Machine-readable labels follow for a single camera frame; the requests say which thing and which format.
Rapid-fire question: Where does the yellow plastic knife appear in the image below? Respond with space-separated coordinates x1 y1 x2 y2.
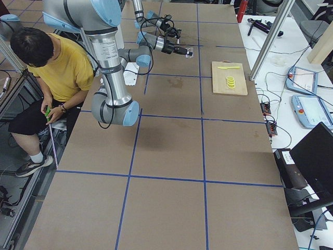
217 66 241 70

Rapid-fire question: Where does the black purple tool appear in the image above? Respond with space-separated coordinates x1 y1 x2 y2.
247 18 273 36

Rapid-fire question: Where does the steel jigger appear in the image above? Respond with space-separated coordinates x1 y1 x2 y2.
176 29 182 44

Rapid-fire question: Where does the bamboo cutting board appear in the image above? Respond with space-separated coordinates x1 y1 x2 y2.
211 61 248 96

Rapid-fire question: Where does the aluminium frame post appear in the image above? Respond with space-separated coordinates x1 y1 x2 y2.
249 0 295 81

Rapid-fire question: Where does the lower blue teach pendant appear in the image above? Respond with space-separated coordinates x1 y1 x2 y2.
291 95 332 130

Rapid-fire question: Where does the lemon slice three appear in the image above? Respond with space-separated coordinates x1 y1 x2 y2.
227 82 235 89

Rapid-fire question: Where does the person in yellow shirt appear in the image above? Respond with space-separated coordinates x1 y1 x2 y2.
8 28 94 177

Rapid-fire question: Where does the blue teach pendant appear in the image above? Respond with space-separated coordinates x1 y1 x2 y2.
291 95 332 130
286 66 318 95

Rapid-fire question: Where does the clear glass cup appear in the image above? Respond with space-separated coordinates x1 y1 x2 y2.
185 47 194 58

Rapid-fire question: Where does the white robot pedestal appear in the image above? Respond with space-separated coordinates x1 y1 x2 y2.
123 62 139 86

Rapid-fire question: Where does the black monitor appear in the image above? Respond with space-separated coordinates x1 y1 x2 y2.
289 122 332 217

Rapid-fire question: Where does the red bottle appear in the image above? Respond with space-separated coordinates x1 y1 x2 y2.
237 0 248 23

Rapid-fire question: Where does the upper blue teach pendant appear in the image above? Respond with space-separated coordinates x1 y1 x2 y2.
286 66 318 95

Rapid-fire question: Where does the black computer box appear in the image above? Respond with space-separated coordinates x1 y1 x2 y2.
274 148 308 190

